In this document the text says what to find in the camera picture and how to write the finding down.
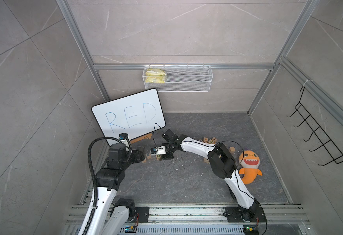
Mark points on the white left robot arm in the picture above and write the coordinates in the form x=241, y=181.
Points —
x=106, y=182

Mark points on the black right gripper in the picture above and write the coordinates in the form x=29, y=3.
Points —
x=166, y=156

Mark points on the orange shark plush toy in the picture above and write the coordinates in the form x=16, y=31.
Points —
x=249, y=162

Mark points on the white wire mesh basket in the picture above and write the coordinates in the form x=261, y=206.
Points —
x=183, y=79

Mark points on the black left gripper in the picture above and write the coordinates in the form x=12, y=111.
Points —
x=137, y=154

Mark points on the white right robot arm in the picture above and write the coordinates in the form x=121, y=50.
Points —
x=223, y=166

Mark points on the wooden whiteboard stand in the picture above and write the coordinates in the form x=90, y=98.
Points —
x=144, y=137

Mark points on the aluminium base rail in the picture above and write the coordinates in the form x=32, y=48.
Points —
x=188, y=219

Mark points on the wooden block letter E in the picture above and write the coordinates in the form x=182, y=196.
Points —
x=148, y=156

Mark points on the yellow packet in basket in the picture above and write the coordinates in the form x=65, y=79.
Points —
x=155, y=76

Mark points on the whiteboard with RED written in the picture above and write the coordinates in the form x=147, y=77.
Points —
x=135, y=115

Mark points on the pile of wooden letter blocks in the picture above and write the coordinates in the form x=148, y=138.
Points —
x=212, y=141

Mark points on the lone wooden block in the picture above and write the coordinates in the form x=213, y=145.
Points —
x=232, y=150

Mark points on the black wall hook rack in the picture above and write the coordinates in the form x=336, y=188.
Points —
x=335, y=154

